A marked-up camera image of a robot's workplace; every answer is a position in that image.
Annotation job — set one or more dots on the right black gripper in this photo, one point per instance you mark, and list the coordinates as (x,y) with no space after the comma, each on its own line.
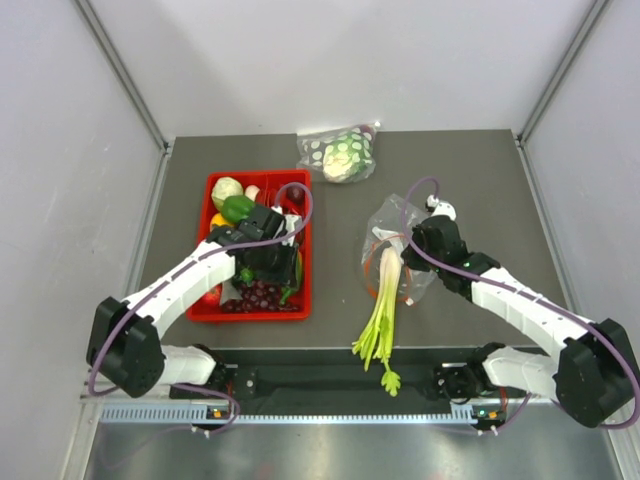
(412,260)

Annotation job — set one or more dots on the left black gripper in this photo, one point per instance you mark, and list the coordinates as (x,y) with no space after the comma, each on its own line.
(289,262)

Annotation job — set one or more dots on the fake green cucumber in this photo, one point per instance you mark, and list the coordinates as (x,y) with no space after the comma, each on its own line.
(287,292)

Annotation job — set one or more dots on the clear orange zip bag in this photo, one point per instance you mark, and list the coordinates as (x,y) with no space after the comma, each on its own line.
(385,229)

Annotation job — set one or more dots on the fake celery stalk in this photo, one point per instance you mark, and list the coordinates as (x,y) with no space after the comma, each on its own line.
(376,340)

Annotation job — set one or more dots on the fake grey fish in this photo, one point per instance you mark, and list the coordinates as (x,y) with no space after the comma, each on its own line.
(229,293)

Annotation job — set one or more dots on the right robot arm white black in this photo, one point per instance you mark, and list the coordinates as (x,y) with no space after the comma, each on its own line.
(588,368)

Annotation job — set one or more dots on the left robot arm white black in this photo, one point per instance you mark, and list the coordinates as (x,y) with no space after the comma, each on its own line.
(125,344)

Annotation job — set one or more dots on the fake purple grapes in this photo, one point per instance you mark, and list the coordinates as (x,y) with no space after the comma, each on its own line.
(262,299)

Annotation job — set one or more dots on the fake green bell pepper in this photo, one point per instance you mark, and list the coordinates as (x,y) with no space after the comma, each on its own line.
(237,208)

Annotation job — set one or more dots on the fake red strawberry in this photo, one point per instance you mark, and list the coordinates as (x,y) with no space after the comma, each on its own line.
(212,298)

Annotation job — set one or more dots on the fake orange yellow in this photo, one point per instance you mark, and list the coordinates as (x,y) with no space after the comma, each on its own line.
(217,221)

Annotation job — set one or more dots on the fake dark red onion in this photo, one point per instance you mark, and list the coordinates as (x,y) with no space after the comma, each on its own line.
(296,194)

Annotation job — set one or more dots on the fake red lobster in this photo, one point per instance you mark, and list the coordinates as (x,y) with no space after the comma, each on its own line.
(271,196)

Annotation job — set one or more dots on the fake white mushroom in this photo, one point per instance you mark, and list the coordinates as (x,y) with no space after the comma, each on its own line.
(252,192)

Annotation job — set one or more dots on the fake white cauliflower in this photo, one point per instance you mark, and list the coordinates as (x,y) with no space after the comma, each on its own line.
(223,188)

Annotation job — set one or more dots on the fake cabbage in bag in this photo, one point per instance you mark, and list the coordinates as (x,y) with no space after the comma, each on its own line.
(349,157)

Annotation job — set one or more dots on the clear bag with cabbage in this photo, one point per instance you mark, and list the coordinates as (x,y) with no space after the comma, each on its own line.
(311,146)

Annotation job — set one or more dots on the red plastic tray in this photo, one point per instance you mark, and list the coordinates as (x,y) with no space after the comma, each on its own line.
(199,312)

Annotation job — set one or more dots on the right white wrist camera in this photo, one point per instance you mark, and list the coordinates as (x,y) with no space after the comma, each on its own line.
(438,207)

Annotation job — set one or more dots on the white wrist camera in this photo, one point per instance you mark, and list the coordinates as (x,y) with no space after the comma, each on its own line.
(291,229)
(438,207)

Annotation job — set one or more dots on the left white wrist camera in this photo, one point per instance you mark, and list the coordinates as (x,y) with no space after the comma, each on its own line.
(291,229)

